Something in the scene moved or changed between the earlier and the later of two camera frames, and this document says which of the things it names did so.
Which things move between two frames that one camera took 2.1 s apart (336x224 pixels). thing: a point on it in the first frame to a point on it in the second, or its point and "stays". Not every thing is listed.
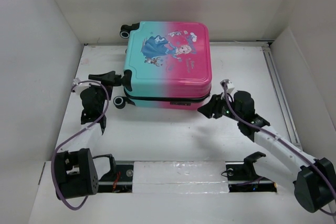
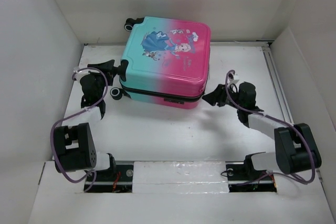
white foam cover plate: x=180 y=177 stays
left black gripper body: x=104 y=81 to x=107 y=71
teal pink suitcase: x=170 y=64 stays
